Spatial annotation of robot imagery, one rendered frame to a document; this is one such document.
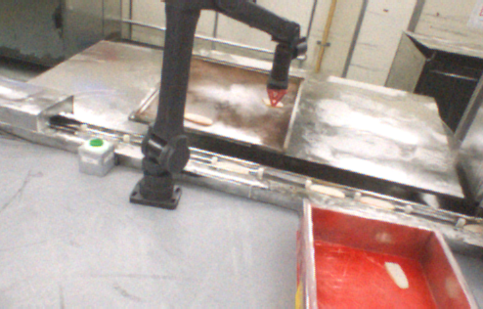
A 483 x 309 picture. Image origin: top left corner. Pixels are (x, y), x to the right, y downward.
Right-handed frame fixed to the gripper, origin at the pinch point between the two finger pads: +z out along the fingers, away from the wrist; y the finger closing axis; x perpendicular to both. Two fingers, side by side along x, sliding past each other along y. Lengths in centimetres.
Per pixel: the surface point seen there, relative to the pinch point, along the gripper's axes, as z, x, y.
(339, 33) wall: 87, -71, 326
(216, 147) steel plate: 13.2, 16.3, -13.6
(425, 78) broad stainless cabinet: 36, -97, 122
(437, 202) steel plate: 13, -55, -23
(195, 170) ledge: 5.4, 19.1, -35.7
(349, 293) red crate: 5, -21, -66
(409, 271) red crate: 7, -37, -56
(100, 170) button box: 6, 44, -42
